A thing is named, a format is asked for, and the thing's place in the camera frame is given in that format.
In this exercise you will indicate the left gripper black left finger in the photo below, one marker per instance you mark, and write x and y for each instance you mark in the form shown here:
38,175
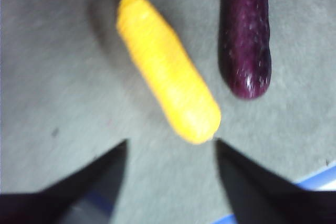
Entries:
52,205

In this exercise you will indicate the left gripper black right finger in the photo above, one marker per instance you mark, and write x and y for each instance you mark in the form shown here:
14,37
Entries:
262,200

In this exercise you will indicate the yellow corn cob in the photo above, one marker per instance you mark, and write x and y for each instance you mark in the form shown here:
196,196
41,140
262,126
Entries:
168,72

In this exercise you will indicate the purple eggplant with green stem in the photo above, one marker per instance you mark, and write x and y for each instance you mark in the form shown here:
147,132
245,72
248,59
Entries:
245,37

